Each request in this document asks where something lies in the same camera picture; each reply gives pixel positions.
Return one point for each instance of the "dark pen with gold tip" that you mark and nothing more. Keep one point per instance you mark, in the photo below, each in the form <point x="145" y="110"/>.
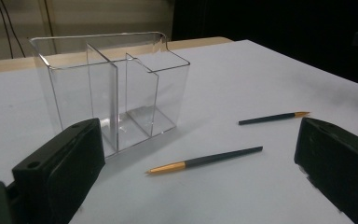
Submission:
<point x="211" y="158"/>
<point x="267" y="118"/>

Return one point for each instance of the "black curtain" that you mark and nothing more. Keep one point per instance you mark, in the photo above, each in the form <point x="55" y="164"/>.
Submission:
<point x="276" y="31"/>

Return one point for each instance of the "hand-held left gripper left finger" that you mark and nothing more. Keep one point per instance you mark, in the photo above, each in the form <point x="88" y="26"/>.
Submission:
<point x="59" y="168"/>

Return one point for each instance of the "white table board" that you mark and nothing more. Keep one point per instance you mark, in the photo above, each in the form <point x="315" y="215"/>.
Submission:
<point x="230" y="87"/>

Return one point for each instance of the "clear acrylic pen holder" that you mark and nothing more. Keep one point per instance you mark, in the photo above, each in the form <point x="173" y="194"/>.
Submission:
<point x="74" y="93"/>

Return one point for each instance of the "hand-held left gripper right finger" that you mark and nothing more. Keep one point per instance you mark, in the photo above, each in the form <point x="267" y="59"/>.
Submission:
<point x="338" y="161"/>

